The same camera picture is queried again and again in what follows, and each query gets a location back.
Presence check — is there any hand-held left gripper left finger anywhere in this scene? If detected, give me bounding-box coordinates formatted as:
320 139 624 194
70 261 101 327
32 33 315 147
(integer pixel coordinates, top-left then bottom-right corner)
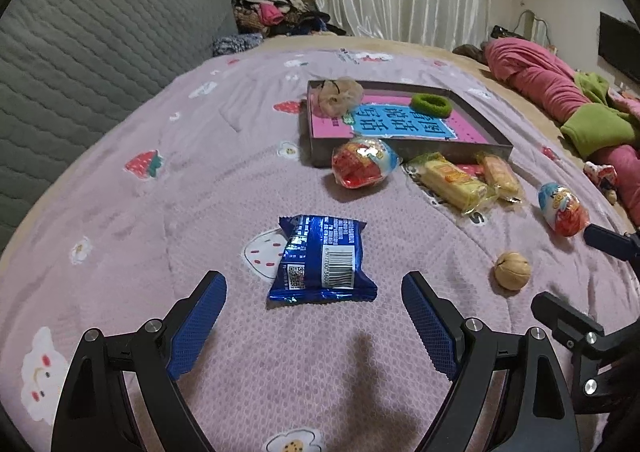
50 271 228 452

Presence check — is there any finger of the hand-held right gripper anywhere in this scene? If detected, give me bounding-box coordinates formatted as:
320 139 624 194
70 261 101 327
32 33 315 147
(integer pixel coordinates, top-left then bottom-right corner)
531 291 640 415
583 223 640 264

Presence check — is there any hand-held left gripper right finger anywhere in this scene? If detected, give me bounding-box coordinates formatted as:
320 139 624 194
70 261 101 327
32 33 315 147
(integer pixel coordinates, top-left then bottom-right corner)
401 271 581 452

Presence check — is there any egg-shaped chocolate toy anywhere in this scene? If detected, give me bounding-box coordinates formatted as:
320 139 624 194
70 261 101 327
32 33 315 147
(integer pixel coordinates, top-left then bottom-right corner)
537 182 583 238
331 136 403 189

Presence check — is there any blue snack packet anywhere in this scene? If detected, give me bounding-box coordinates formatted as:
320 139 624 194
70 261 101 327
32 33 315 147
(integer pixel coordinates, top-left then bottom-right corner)
267 215 378 305

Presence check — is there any large yellow wafer packet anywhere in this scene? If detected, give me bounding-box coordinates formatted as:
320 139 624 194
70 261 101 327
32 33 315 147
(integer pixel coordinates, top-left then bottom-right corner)
404 152 498 215

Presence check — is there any grey box tray pink lining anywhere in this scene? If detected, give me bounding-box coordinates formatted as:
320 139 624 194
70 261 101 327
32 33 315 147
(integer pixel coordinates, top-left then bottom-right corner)
300 79 515 168

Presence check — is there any small red white toy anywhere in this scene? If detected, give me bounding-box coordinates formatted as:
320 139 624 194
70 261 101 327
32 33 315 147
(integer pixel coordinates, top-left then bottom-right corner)
584 161 620 203

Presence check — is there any walnut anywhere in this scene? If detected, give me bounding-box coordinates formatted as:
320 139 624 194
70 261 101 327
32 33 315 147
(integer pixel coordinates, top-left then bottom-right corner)
494 252 531 291

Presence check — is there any purple printed blanket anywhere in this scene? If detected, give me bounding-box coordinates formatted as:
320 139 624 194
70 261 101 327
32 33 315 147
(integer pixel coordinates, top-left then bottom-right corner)
0 47 640 452

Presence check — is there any green fleece cloth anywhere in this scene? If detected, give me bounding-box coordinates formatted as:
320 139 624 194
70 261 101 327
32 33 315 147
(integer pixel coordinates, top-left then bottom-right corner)
560 71 640 158

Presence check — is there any small yellow wafer packet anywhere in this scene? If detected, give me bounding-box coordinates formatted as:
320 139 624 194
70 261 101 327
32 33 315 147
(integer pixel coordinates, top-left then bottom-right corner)
475 152 523 205

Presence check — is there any pink blanket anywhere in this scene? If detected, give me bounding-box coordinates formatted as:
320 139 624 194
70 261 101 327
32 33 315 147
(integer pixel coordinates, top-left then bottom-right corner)
482 37 640 225

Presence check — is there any black television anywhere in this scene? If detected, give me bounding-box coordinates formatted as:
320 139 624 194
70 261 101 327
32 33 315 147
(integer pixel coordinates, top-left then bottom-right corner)
598 11 640 83

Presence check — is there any white metal rack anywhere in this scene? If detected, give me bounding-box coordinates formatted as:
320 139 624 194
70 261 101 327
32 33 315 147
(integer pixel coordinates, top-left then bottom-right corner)
517 10 551 44

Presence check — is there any brown cloth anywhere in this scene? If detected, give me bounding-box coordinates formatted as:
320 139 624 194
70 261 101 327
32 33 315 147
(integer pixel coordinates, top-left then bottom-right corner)
452 43 488 64

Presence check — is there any beige hair scrunchie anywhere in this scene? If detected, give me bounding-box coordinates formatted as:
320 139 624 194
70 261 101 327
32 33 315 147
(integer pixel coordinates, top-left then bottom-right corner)
316 77 365 117

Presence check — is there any blue patterned cloth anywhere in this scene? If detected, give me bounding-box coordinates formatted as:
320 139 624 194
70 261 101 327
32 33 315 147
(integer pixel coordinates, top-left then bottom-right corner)
212 32 263 57

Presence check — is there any grey quilted headboard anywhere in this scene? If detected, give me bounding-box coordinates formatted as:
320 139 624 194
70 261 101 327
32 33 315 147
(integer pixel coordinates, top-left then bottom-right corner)
0 0 240 253

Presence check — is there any pile of clothes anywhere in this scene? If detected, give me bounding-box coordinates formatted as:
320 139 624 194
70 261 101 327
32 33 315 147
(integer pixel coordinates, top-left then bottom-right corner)
232 0 346 38

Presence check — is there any green hair tie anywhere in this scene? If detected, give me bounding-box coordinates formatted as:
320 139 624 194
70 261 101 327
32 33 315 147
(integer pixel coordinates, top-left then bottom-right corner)
410 93 453 115

